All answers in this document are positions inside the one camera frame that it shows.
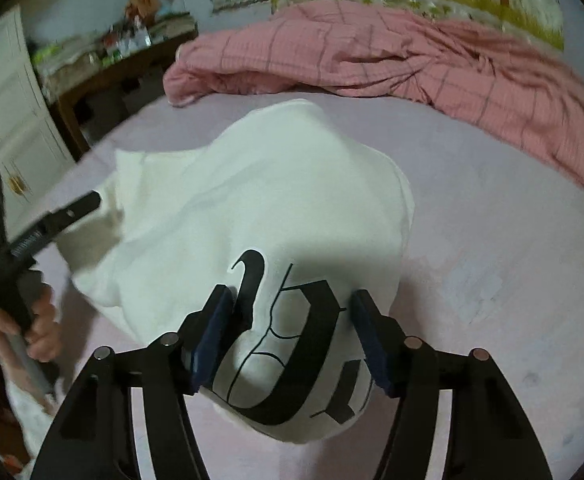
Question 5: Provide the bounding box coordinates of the white zip hoodie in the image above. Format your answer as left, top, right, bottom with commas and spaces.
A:
58, 100, 414, 443

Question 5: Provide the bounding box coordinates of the left hand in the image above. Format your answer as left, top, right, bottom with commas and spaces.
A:
0, 284, 62, 367

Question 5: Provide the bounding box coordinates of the white cabinet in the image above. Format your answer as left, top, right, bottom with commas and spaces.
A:
0, 6, 74, 235

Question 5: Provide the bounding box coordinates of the dark wooden desk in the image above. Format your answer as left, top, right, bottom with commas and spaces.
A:
32, 13, 199, 159

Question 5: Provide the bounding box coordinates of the pink plaid quilt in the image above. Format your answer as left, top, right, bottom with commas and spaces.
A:
163, 0, 584, 188

